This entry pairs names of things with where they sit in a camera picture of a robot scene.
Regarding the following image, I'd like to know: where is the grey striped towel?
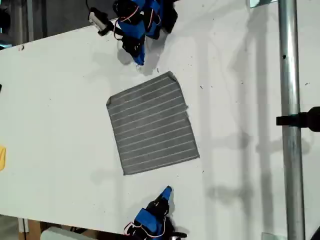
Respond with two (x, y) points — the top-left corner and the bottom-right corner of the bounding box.
(106, 70), (201, 177)

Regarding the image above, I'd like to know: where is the white box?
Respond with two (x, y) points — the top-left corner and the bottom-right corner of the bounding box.
(39, 226), (101, 240)

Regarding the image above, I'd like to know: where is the brown wooden board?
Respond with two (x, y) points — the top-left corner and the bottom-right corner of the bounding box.
(28, 220), (43, 235)

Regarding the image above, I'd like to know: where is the black clamp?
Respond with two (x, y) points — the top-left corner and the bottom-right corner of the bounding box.
(275, 106), (320, 133)

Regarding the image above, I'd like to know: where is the yellow object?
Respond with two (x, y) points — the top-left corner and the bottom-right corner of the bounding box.
(0, 146), (7, 172)

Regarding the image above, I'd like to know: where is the red white wire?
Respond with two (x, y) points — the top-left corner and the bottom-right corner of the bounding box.
(113, 19), (126, 41)
(123, 221), (145, 237)

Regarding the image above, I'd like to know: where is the short black camera stalk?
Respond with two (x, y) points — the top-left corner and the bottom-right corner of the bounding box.
(101, 21), (120, 36)

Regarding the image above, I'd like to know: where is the grey metal frame bar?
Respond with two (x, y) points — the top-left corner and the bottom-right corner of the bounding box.
(26, 0), (35, 42)

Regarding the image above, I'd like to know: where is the steel post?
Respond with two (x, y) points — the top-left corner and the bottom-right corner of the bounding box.
(277, 0), (307, 240)

